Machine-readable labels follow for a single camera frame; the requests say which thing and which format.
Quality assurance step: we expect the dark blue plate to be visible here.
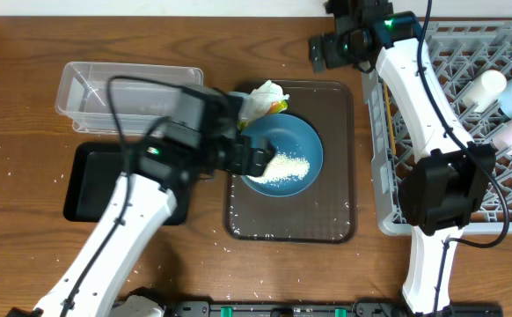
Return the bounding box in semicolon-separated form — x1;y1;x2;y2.
242;114;324;197

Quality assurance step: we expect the wooden chopstick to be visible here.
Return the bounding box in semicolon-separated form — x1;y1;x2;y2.
383;82;396;155

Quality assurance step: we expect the white green cup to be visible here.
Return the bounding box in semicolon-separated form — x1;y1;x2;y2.
461;70;507;113

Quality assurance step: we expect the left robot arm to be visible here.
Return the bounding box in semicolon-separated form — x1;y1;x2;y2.
8;85;274;316

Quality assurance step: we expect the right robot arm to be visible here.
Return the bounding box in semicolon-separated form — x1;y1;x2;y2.
309;0;495;316

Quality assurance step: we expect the grey dishwasher rack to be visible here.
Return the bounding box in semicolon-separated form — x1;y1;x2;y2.
362;20;512;235

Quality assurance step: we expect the pile of white rice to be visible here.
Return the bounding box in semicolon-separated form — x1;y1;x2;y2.
248;153;310;185

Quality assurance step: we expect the crumpled white tissue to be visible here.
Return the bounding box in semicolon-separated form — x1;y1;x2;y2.
238;80;289;121

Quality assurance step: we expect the green yellow snack wrapper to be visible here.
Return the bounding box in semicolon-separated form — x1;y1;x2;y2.
238;100;289;130

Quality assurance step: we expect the brown serving tray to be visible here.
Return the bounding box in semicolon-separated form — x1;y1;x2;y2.
224;80;357;244

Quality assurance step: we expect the black plastic bin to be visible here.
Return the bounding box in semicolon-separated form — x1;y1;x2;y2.
62;142;201;226

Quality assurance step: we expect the clear plastic bin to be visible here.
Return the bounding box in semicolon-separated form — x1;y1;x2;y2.
55;62;204;136

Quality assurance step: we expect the left black cable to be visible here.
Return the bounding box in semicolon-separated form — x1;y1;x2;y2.
60;75;187;317

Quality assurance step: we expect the black cable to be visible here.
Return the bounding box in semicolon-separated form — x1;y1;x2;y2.
413;0;511;317
60;75;187;317

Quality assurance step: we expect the right black cable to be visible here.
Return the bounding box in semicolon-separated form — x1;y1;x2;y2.
413;0;511;317

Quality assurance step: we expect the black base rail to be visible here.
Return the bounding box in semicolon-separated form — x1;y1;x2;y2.
106;299;504;317

